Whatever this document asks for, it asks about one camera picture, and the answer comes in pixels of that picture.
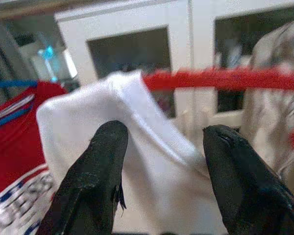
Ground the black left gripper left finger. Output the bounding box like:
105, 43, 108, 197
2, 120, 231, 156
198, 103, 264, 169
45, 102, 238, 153
50, 119, 130, 235

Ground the beige grey patterned garment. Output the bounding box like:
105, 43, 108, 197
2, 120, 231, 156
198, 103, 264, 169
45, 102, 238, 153
242, 17, 294, 201

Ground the red wire hanger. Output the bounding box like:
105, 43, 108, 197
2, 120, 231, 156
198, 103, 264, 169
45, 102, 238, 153
142, 67, 294, 152

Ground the red short sleeve shirt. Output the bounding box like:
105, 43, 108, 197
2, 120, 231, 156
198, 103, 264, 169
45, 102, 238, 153
0, 82, 69, 235

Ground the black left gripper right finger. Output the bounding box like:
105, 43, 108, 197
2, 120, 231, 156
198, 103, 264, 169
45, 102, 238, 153
202, 124, 294, 235

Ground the white glass door cabinet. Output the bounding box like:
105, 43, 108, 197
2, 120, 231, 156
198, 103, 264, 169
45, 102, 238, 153
53, 0, 294, 147

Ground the blue plastic hanger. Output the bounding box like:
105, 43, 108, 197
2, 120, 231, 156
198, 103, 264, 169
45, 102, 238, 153
0, 79, 39, 90

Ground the white satin garment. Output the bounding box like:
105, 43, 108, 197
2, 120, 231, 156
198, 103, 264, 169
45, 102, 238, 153
36, 70, 230, 235

